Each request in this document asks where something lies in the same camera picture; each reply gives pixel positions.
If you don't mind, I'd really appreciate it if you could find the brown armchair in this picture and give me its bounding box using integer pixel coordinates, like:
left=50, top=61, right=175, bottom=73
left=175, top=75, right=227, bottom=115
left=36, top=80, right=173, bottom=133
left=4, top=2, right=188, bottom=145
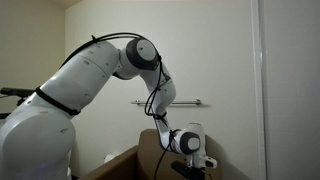
left=79, top=129, right=223, bottom=180

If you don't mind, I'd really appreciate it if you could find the white vertical corner trim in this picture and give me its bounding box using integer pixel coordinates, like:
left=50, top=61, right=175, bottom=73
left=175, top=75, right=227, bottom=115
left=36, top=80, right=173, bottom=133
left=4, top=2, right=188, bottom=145
left=251, top=0, right=268, bottom=180

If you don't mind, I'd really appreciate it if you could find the metal wall grab bar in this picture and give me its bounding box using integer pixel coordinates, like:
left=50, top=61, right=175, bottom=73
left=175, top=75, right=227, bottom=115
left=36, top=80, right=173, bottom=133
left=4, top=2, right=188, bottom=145
left=130, top=98, right=203, bottom=107

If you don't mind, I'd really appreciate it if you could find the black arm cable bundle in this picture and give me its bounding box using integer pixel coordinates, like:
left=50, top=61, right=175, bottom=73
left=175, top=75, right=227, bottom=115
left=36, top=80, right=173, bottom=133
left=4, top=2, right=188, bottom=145
left=59, top=32, right=178, bottom=180

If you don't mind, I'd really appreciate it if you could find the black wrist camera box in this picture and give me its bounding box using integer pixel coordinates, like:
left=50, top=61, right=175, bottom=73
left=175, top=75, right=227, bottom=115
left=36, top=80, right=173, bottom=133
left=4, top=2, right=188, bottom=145
left=170, top=160, right=207, bottom=180

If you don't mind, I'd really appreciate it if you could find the black strap around arm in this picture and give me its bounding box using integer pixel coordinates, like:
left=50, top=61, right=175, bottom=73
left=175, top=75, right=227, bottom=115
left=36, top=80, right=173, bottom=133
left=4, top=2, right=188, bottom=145
left=34, top=86, right=82, bottom=116

